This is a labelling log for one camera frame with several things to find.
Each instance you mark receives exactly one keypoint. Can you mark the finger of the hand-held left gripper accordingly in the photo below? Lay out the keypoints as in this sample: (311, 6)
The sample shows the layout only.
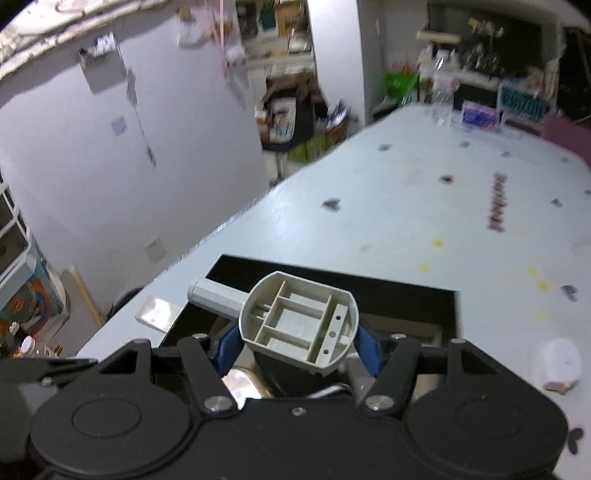
(51, 369)

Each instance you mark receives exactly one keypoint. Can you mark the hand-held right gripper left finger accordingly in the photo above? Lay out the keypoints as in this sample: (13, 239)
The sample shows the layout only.
(228, 345)

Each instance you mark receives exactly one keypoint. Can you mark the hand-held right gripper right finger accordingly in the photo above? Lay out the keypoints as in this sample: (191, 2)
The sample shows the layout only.
(369, 351)

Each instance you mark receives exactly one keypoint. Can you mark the black storage box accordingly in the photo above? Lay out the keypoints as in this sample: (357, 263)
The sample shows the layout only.
(401, 304)

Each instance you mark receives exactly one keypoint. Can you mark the white oval item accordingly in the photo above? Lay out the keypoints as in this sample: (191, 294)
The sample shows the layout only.
(561, 362)

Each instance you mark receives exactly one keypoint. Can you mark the purple tissue pack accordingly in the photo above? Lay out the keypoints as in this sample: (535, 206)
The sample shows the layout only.
(480, 115)

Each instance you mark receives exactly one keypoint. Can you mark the green bag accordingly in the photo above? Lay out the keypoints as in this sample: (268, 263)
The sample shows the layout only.
(399, 85)

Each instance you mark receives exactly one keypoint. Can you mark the clear water bottle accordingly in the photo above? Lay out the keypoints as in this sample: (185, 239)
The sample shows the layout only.
(443, 92)

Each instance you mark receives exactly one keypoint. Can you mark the pink chair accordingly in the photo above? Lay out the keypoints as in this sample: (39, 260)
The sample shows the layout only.
(568, 136)

